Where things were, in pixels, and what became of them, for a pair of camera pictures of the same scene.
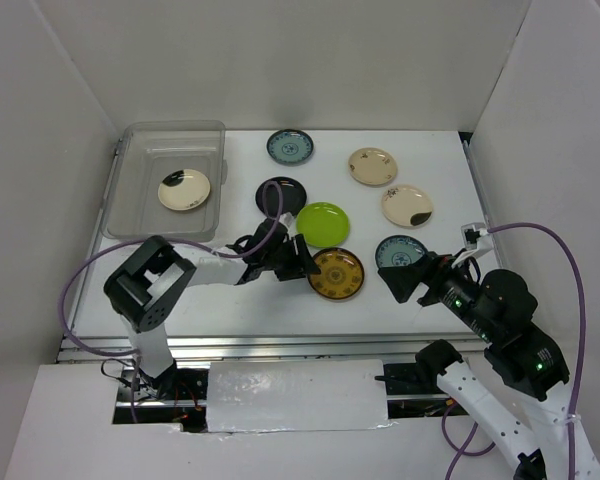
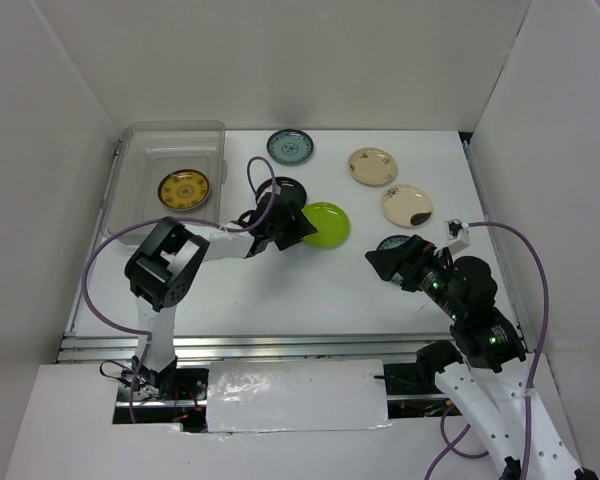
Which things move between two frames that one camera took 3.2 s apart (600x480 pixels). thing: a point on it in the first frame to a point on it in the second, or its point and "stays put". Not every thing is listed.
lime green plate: x=323 y=224 stays put
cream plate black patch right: x=407 y=205 stays put
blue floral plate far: x=290 y=146 stays put
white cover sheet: x=288 y=395 stays put
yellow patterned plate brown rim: x=341 y=273 to x=183 y=189
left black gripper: x=300 y=264 to x=299 y=228
